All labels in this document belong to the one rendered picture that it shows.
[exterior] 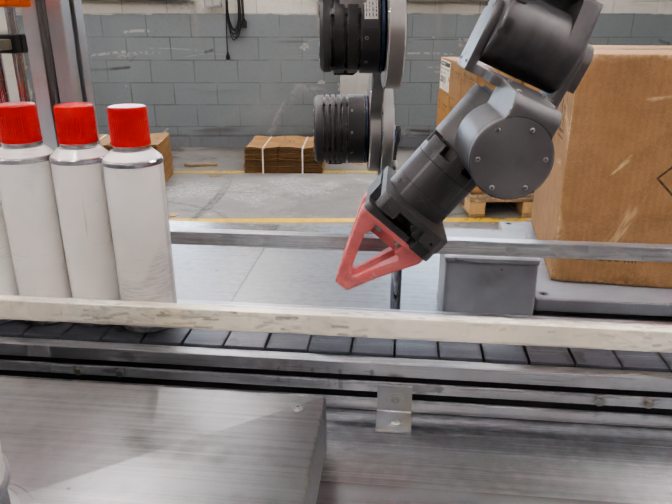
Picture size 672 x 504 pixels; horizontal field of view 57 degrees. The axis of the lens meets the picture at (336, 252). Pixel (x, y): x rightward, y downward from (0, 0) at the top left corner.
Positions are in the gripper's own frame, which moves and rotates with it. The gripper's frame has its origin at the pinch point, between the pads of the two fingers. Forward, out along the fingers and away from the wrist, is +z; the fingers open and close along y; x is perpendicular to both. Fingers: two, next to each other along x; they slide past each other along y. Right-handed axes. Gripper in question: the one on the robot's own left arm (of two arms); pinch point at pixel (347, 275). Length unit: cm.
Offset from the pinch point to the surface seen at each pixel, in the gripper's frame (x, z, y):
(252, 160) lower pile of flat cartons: -35, 128, -431
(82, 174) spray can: -23.5, 7.7, 1.0
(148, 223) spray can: -16.5, 7.4, 1.3
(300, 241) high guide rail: -4.8, 1.6, -3.7
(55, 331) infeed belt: -17.3, 21.8, 2.1
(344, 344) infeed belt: 3.7, 4.6, 2.1
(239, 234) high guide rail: -9.7, 5.0, -3.8
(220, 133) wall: -79, 159, -536
